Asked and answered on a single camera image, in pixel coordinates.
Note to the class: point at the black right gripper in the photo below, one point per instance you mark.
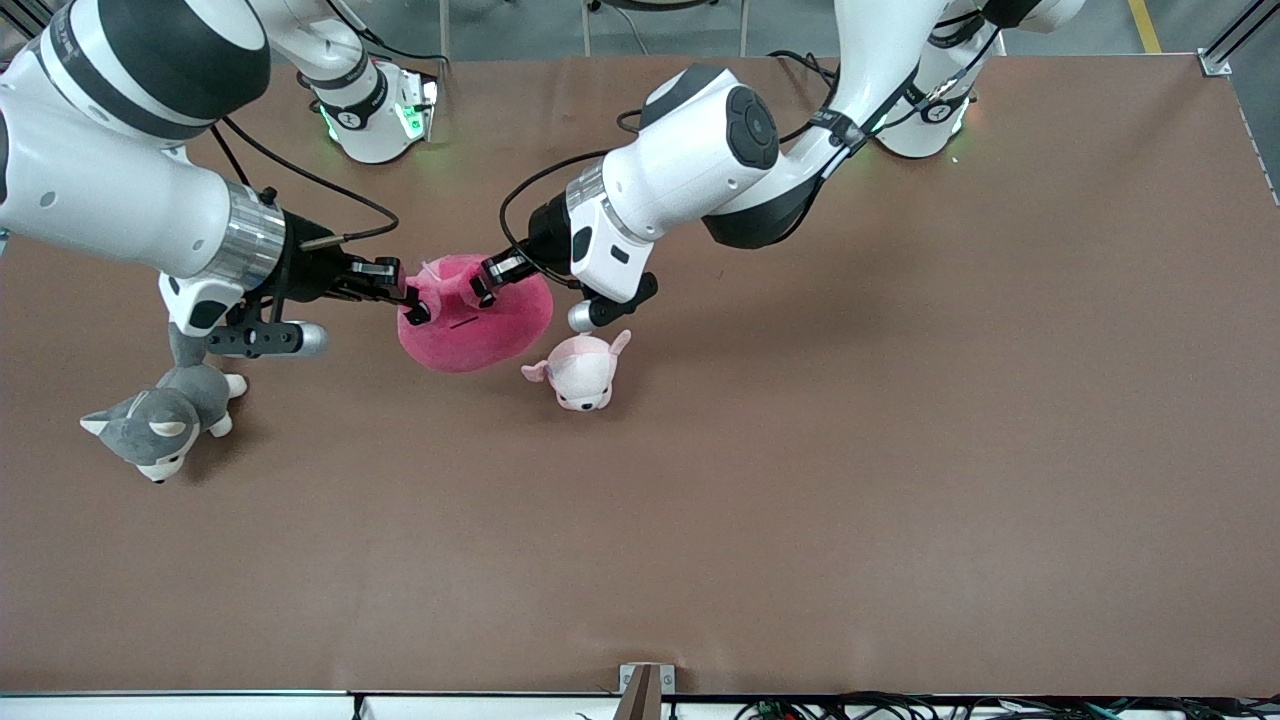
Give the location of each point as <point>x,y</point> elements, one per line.
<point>308,268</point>

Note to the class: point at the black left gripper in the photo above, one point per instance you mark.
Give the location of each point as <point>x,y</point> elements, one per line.
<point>549,238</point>

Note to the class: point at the round pink plush toy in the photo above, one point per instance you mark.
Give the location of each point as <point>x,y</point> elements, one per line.
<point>480,335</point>

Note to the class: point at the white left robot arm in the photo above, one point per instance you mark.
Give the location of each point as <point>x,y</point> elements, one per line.
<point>690,160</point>

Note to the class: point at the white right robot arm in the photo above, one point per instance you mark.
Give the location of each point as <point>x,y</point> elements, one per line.
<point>100,190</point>

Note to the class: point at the white pink plush puppy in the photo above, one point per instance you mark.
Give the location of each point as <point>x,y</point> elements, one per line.
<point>580,375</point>

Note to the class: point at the grey white plush husky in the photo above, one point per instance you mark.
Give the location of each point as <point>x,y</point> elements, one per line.
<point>170,410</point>

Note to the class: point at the white flat panel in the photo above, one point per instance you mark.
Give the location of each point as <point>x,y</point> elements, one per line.
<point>200,710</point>

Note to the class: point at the grey metal bracket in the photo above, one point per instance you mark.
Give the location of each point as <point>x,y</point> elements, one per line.
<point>668,680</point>

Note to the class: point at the brown camera post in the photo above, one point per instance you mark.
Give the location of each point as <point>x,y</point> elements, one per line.
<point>640,700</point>

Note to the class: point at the aluminium corner frame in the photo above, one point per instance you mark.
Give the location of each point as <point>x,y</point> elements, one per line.
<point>1215,62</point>

